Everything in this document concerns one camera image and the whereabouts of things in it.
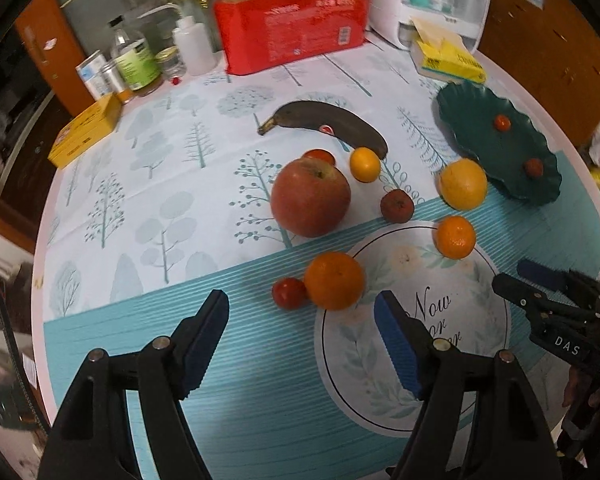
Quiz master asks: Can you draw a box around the yellow tissue pack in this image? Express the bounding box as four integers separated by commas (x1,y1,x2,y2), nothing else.
411,16,487,85

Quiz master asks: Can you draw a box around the white storage box clear lid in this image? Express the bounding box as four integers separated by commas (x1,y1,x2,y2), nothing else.
367,0,494,54

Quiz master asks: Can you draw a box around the small yellow citrus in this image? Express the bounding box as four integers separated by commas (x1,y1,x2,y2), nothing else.
349,146,382,183

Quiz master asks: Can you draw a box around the orange mandarin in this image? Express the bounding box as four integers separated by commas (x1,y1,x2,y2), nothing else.
433,215,477,260

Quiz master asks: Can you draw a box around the white and blue carton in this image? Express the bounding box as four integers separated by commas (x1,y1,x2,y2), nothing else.
75,50,112,102

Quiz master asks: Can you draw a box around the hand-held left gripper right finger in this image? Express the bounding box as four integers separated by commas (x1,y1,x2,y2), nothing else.
374,290,556,480

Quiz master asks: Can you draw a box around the orange wooden furniture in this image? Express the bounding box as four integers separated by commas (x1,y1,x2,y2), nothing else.
14,0,90,117

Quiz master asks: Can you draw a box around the red apple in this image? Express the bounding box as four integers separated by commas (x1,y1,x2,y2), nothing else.
270,157,352,239

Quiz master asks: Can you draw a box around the small glass jar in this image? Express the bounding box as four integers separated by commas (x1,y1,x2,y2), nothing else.
155,46,186,81

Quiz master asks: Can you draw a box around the large yellow orange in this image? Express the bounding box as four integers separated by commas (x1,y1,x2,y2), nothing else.
439,158,489,211

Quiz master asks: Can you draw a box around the dark green scalloped plate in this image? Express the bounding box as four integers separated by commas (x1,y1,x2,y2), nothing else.
432,80,562,206

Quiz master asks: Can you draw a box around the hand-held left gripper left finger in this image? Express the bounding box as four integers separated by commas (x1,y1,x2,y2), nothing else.
37,289,231,480

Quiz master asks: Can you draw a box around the brown wooden cabinet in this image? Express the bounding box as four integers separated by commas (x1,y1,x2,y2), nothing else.
479,0,600,147

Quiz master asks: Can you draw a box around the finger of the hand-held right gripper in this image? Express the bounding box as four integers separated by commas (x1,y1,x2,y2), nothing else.
517,258,600,307
491,273,583,323

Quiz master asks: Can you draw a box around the black cable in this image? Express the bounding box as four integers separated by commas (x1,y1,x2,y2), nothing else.
0,255,50,431

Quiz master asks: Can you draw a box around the dark overripe banana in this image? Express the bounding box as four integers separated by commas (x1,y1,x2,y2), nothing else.
257,100,389,158

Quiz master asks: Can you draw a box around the glass bottle green label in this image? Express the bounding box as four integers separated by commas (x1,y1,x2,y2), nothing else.
109,16,162,94

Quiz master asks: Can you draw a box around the red tomato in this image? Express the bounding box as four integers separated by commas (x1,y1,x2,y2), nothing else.
302,148,336,166

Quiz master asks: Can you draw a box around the red paper cup pack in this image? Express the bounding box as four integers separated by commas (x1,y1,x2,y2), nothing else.
213,0,372,76

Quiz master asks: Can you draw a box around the white squeeze bottle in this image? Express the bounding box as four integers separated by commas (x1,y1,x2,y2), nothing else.
140,3,217,77

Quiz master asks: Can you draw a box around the tree print tablecloth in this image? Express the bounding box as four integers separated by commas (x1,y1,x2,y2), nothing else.
32,35,600,480

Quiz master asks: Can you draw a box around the silver metal can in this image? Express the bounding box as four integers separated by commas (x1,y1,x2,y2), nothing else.
101,59,133,105

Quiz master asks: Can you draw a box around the yellow cardboard box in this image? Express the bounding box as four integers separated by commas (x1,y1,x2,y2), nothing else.
48,92,123,169

